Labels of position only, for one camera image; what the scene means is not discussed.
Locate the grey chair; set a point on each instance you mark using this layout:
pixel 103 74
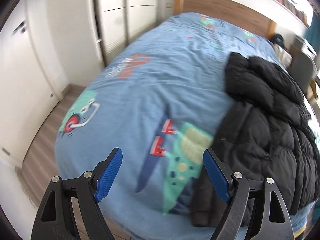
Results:
pixel 302 67

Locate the black backpack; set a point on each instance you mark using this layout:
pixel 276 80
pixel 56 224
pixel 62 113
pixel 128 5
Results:
pixel 278 40

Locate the white cloth pile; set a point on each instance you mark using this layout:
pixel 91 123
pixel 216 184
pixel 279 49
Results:
pixel 283 56

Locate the white wardrobe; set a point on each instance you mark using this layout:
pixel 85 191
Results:
pixel 140 17

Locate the wooden headboard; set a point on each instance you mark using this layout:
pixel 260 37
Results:
pixel 225 5

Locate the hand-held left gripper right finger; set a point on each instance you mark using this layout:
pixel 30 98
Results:
pixel 216 177

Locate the black puffer coat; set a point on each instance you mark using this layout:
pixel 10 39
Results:
pixel 270 130

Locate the row of books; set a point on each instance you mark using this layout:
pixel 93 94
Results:
pixel 282 0

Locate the white door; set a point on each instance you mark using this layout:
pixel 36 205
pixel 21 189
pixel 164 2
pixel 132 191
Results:
pixel 25 80

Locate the teal curtain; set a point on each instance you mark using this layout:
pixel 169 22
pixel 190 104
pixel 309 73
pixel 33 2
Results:
pixel 314 35

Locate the bed with blue cartoon cover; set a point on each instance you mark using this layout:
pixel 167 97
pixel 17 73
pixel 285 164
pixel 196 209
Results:
pixel 150 92

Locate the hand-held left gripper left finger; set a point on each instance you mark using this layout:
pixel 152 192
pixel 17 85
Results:
pixel 108 177

